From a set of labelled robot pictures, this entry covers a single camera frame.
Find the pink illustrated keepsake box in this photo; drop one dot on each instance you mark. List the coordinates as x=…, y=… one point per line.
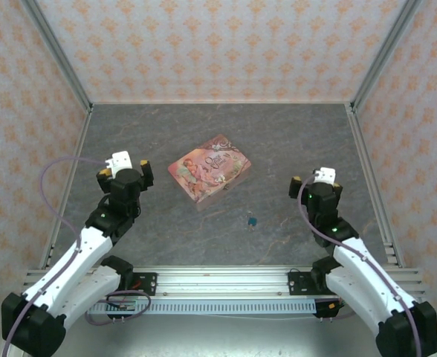
x=211, y=171

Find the aluminium corner post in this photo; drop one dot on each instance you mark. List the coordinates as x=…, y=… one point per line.
x=384, y=56
x=57, y=56

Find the grey metal panel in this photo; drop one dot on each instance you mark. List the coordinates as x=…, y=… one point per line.
x=218, y=334

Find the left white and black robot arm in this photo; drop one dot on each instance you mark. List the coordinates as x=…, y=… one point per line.
x=88, y=249

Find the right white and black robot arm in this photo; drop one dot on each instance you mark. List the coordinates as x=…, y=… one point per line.
x=352, y=256

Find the aluminium cross rail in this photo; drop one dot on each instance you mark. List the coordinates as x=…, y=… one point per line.
x=222, y=282

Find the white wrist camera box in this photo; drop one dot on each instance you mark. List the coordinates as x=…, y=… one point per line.
x=325, y=175
x=120, y=160

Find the small blue padlock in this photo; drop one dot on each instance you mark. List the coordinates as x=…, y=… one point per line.
x=252, y=221

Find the small circuit board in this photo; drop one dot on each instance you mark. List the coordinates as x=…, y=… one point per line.
x=125, y=305
x=333, y=305

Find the aluminium side frame rail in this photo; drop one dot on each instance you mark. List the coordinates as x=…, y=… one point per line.
x=374, y=186
x=70, y=186

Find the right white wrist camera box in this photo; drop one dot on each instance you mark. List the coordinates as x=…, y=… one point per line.
x=325, y=175

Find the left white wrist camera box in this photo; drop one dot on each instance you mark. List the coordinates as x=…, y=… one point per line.
x=120, y=160

